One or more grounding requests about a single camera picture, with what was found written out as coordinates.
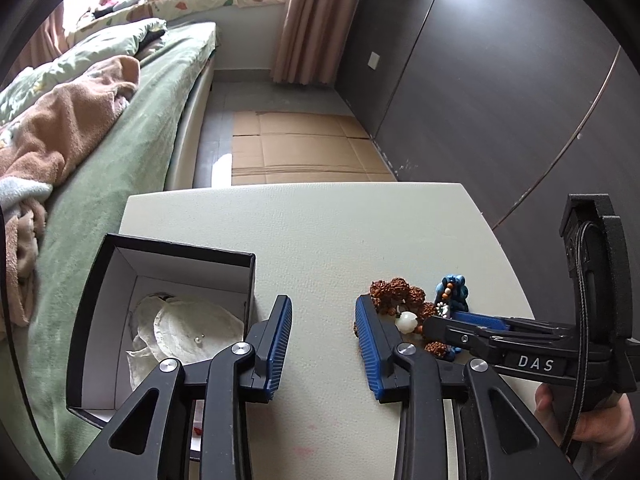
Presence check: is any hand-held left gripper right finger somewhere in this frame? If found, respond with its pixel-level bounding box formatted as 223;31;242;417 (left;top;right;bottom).
354;295;581;480

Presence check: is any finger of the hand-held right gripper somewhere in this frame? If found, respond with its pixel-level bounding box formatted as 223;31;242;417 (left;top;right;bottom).
451;310;577;339
423;315;572;367

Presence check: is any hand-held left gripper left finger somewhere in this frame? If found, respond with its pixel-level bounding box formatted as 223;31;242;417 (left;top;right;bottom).
65;294;293;480

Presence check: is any blue tassel knot ornament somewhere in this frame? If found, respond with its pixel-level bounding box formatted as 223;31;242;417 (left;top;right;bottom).
434;274;471;314

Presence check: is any brown rudraksha bead bracelet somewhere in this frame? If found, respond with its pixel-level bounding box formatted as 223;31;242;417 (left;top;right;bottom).
354;277;455;362

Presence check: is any black jewelry box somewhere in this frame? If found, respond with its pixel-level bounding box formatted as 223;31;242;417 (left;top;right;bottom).
66;232;257;428

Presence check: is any person's right hand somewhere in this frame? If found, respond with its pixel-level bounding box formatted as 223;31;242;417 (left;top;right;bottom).
534;384;638;456

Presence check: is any white cloth pouch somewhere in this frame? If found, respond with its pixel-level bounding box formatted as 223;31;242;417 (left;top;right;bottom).
152;299;246;367
126;293;173;392

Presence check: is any white low table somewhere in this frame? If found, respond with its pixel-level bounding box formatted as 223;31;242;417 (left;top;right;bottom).
117;181;538;480

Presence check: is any flattened cardboard sheet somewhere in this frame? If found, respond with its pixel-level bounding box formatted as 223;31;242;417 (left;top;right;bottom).
230;110;398;187

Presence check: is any white upholstered bed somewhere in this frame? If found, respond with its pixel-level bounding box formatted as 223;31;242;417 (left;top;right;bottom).
0;20;221;480

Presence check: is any dark grey wardrobe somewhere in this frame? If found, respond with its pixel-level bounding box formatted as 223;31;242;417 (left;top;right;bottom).
332;0;640;281

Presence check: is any green bed sheet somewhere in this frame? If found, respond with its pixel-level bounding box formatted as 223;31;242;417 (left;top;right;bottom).
25;22;221;476

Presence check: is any pink fleece robe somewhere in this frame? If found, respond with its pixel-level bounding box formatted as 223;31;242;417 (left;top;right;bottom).
0;55;141;328

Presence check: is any pink curtain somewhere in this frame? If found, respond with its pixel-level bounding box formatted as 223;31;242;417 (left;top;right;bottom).
10;5;68;71
270;0;373;86

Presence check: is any floral quilt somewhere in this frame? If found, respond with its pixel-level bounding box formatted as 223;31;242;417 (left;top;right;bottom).
0;17;168;126

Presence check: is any floral window seat cushion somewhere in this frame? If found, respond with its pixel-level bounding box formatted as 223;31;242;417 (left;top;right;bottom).
65;0;293;46

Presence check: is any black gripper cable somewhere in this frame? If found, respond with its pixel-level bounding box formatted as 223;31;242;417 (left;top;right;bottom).
557;220;608;463

